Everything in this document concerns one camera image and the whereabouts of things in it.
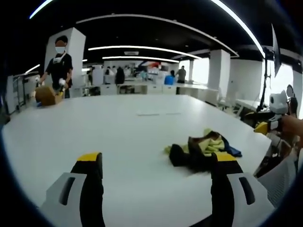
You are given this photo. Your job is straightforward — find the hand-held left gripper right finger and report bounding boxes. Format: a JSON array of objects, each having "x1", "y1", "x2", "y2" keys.
[{"x1": 208, "y1": 152, "x2": 276, "y2": 227}]

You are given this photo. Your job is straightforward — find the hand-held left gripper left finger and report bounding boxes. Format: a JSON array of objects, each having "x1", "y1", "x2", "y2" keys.
[{"x1": 39, "y1": 152, "x2": 106, "y2": 227}]

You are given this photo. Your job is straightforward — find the multicoloured garment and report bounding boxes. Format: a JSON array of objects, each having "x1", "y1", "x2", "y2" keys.
[{"x1": 164, "y1": 128, "x2": 243, "y2": 175}]

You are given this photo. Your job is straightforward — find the person's right hand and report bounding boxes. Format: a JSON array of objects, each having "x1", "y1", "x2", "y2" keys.
[{"x1": 281, "y1": 115, "x2": 303, "y2": 138}]

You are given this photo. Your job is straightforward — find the black studio light stand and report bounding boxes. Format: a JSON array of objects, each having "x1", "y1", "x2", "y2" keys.
[{"x1": 258, "y1": 23, "x2": 283, "y2": 113}]

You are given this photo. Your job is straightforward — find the white mesh chair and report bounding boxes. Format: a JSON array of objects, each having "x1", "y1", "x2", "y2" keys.
[{"x1": 257, "y1": 153, "x2": 303, "y2": 209}]

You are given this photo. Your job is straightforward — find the brown cardboard box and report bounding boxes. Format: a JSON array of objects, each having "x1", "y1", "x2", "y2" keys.
[{"x1": 35, "y1": 86, "x2": 63, "y2": 106}]

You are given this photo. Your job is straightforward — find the metal shelf rack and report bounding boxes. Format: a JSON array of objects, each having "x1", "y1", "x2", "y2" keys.
[{"x1": 11, "y1": 75, "x2": 36, "y2": 112}]

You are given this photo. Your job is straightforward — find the row of white desks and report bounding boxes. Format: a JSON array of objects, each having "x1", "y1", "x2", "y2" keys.
[{"x1": 71, "y1": 81, "x2": 220, "y2": 102}]

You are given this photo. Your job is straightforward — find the long ceiling light strip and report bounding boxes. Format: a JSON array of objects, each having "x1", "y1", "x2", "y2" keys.
[{"x1": 88, "y1": 45, "x2": 202, "y2": 60}]

